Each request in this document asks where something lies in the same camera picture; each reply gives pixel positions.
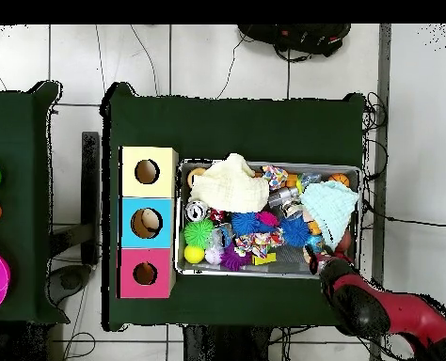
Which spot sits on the multicolour spiky caterpillar toy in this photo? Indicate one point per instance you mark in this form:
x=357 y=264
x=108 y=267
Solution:
x=266 y=218

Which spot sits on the colourful knotted cloth toy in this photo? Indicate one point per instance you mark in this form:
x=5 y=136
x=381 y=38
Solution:
x=258 y=240

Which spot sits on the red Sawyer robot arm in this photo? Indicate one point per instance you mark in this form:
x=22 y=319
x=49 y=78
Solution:
x=415 y=312

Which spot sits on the shallow mesh bin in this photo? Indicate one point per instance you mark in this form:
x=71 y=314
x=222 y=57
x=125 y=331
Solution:
x=245 y=271

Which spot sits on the wooden box with three holes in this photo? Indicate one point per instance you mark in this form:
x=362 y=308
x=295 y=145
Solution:
x=162 y=255

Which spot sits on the cream yellow cloth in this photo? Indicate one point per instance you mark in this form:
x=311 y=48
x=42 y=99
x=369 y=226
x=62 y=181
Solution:
x=226 y=184

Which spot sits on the crushed silver can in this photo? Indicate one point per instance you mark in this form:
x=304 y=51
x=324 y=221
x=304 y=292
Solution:
x=196 y=210

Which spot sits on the green spiky ball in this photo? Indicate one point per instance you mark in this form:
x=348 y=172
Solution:
x=199 y=233

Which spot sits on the white baseball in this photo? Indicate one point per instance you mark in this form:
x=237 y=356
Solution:
x=213 y=256

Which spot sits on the yellow ball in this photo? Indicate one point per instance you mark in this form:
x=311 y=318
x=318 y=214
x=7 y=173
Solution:
x=194 y=254

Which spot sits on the mint green cloth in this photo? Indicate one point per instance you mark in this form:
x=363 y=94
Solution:
x=332 y=207

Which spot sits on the dark green tablecloth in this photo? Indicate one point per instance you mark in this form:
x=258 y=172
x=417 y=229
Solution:
x=140 y=120
x=19 y=150

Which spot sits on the small orange basketball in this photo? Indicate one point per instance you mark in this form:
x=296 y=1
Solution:
x=339 y=178

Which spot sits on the black stand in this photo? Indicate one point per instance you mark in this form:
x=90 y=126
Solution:
x=90 y=188

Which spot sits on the black backpack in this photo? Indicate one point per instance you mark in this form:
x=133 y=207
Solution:
x=302 y=37

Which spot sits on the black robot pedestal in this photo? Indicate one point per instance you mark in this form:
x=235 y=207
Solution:
x=223 y=346

